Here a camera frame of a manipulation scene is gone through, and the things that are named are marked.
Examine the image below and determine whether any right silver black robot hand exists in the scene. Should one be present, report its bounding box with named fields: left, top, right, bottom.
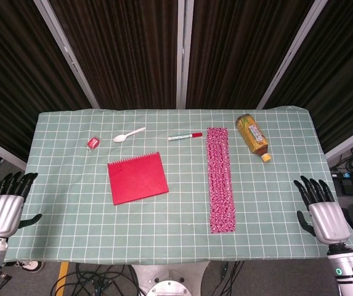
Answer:
left=293, top=175, right=352, bottom=245

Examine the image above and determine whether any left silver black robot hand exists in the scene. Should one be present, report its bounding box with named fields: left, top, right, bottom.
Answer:
left=0, top=171, right=43, bottom=239

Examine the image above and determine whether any red patterned knitted strip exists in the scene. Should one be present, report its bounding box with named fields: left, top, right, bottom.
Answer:
left=206, top=126, right=237, bottom=234

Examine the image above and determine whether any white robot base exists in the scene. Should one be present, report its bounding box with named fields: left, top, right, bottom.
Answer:
left=131, top=261, right=209, bottom=296

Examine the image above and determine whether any black foot pedal box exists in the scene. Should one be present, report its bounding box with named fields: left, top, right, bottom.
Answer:
left=330, top=171, right=353, bottom=195

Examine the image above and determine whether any white black sneaker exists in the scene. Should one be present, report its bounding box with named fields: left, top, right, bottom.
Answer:
left=5, top=260, right=46, bottom=274

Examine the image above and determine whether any yellow floor tape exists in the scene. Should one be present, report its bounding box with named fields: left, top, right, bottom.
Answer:
left=54, top=261, right=70, bottom=296

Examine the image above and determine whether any small red box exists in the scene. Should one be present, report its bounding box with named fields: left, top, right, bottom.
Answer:
left=86, top=137, right=100, bottom=152

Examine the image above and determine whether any yellow green tea bottle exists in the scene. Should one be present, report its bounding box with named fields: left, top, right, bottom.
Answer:
left=235, top=113, right=272, bottom=163

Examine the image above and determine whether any dark ribbed partition panel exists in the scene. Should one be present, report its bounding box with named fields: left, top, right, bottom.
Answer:
left=49, top=0, right=179, bottom=109
left=185, top=0, right=315, bottom=109
left=264, top=0, right=353, bottom=154
left=0, top=0, right=92, bottom=163

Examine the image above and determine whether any white plastic spoon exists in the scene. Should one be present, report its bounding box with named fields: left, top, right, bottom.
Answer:
left=113, top=126, right=147, bottom=144

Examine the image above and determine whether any red spiral notebook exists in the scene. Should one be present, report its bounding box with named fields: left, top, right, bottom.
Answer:
left=107, top=151, right=170, bottom=206

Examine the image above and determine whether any green grid tablecloth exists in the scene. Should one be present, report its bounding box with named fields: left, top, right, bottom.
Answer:
left=3, top=105, right=353, bottom=266

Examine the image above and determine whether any white marker with red cap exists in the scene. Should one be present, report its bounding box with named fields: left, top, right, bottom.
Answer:
left=168, top=132, right=203, bottom=142

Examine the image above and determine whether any white partition rail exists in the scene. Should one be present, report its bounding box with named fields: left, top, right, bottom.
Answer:
left=325, top=121, right=353, bottom=161
left=0, top=133, right=28, bottom=171

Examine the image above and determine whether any black cable with inline switch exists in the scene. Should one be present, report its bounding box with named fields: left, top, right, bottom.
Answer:
left=208, top=261, right=245, bottom=296

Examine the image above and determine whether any black floor cable bundle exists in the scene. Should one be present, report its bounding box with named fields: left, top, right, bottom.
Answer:
left=51, top=261, right=146, bottom=296

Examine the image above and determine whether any white partition post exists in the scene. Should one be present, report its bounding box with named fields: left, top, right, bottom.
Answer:
left=256, top=0, right=330, bottom=110
left=33, top=0, right=100, bottom=109
left=176, top=0, right=195, bottom=109

